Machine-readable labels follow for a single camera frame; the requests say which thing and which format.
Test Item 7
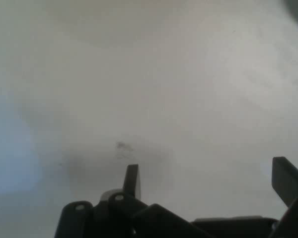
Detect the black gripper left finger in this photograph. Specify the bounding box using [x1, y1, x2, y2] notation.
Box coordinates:
[54, 164, 202, 238]

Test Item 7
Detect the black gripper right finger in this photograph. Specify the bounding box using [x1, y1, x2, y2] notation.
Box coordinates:
[272, 156, 298, 238]

